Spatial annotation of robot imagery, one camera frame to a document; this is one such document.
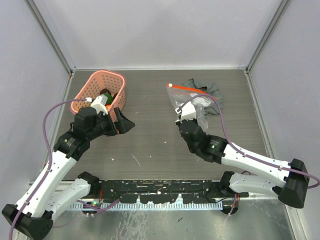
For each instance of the slotted cable duct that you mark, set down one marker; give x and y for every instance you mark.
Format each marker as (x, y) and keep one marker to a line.
(176, 206)

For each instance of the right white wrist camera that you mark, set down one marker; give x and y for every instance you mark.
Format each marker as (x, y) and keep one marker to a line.
(186, 112)

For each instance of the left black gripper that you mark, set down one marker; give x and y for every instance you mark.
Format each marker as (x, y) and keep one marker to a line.
(122, 125)

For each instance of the pink plastic basket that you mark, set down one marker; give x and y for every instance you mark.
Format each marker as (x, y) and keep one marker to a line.
(99, 80)

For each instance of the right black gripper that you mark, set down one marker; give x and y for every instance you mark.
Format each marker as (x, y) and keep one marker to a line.
(195, 120)

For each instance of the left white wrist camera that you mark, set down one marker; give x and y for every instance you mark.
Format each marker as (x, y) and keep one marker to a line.
(99, 104)

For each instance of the grey cloth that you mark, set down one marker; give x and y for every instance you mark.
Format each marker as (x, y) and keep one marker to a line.
(210, 88)

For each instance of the aluminium frame post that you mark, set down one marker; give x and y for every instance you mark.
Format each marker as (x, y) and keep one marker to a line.
(34, 9)
(279, 12)

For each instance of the dark green avocado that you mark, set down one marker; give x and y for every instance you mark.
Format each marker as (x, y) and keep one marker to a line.
(109, 97)

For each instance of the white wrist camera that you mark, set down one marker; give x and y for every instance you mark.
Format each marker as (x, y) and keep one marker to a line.
(99, 104)
(186, 112)

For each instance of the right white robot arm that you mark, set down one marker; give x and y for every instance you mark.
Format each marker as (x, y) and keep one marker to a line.
(288, 181)

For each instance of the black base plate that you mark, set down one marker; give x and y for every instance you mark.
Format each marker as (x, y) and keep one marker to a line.
(159, 191)

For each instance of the left aluminium frame post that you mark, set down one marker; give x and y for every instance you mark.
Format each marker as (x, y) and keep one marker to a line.
(34, 9)

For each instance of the right aluminium frame post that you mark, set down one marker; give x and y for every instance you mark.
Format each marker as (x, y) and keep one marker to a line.
(279, 12)

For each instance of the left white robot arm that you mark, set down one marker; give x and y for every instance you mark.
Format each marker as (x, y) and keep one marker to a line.
(35, 213)

